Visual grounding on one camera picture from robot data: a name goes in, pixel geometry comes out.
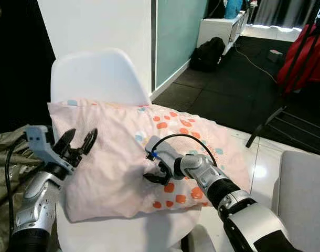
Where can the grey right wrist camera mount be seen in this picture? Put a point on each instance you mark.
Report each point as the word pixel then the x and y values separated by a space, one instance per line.
pixel 168 149

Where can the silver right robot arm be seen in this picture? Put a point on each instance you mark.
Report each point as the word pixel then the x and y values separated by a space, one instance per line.
pixel 238 210

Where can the pink pillow with coloured dots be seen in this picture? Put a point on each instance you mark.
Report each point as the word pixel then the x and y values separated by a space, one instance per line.
pixel 113 157

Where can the black metal clothes rack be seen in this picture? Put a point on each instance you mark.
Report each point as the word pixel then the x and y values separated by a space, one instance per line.
pixel 286 105

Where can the red hanging garment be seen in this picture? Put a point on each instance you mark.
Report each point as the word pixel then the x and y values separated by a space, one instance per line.
pixel 312 58

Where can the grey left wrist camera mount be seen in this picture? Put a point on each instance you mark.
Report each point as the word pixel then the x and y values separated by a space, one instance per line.
pixel 42 142

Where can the white plastic shell chair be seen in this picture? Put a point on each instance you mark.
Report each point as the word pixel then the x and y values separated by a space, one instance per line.
pixel 97 76

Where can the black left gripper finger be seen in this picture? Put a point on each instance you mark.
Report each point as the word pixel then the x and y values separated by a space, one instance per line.
pixel 89 140
pixel 66 137

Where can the small grey box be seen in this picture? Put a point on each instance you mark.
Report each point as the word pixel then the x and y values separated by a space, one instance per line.
pixel 275 55

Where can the white low shelf unit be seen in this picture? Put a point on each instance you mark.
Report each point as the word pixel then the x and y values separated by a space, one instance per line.
pixel 217 29

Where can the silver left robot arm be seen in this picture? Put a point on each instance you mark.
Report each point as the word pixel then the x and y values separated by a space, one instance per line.
pixel 36 205

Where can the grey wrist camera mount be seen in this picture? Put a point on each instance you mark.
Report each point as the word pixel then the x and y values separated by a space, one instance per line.
pixel 42 142
pixel 168 149

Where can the black backpack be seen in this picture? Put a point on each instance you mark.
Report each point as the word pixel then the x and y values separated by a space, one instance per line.
pixel 207 55

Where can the blue bag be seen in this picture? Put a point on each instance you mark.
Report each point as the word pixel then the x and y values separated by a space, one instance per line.
pixel 233 8

